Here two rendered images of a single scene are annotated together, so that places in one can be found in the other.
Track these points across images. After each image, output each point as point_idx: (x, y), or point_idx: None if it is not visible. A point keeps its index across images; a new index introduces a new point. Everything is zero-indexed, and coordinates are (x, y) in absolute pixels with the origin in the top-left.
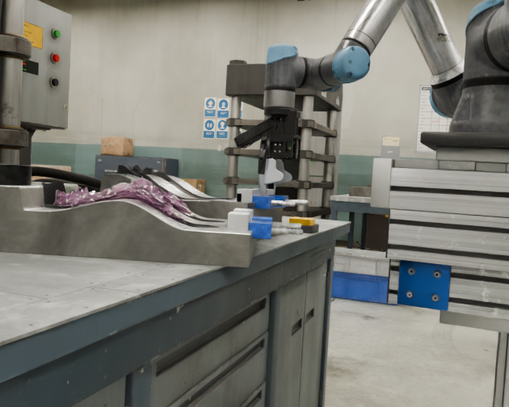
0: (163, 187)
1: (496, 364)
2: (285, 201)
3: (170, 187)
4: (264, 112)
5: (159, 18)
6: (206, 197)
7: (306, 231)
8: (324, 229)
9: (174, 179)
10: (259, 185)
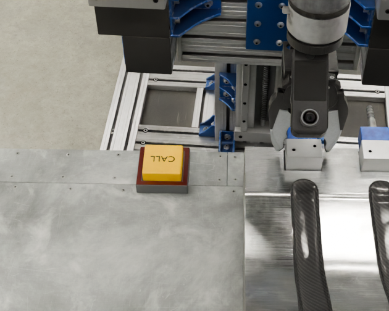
0: (386, 293)
1: (249, 74)
2: (372, 115)
3: (354, 293)
4: (333, 49)
5: None
6: (277, 262)
7: (189, 160)
8: (100, 153)
9: (286, 310)
10: (334, 142)
